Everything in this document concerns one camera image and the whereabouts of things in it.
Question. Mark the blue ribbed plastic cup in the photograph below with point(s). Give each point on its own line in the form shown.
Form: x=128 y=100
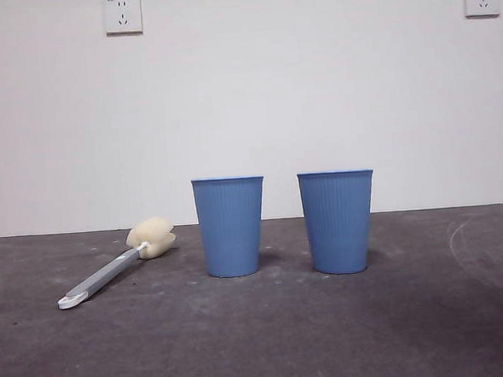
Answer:
x=338 y=223
x=230 y=228

